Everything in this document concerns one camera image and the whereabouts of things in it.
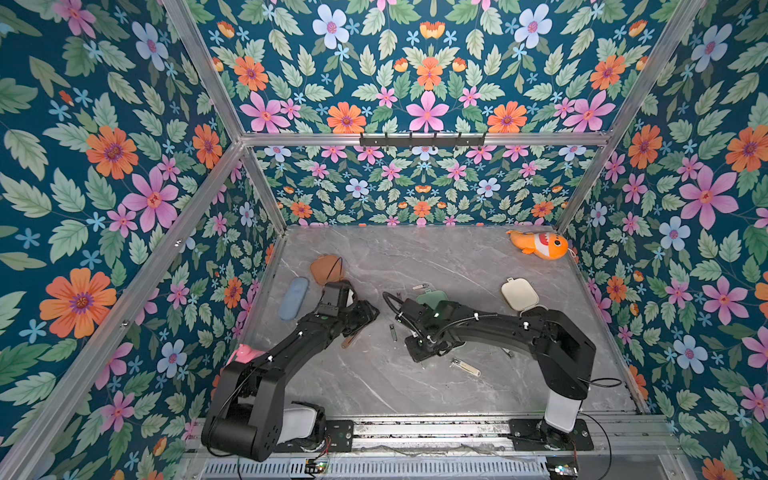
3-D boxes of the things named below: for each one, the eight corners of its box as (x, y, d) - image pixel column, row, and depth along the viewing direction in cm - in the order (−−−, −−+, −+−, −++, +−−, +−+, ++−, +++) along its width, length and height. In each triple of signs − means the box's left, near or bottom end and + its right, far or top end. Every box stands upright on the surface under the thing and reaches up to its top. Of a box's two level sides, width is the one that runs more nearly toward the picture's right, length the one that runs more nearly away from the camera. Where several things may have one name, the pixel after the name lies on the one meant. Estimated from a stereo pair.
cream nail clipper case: (514, 317, 97) (516, 314, 95) (496, 284, 105) (497, 280, 103) (543, 310, 99) (546, 306, 97) (523, 277, 107) (525, 274, 105)
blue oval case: (279, 320, 97) (276, 315, 94) (290, 282, 106) (287, 277, 104) (299, 320, 97) (296, 315, 94) (309, 282, 106) (306, 277, 104)
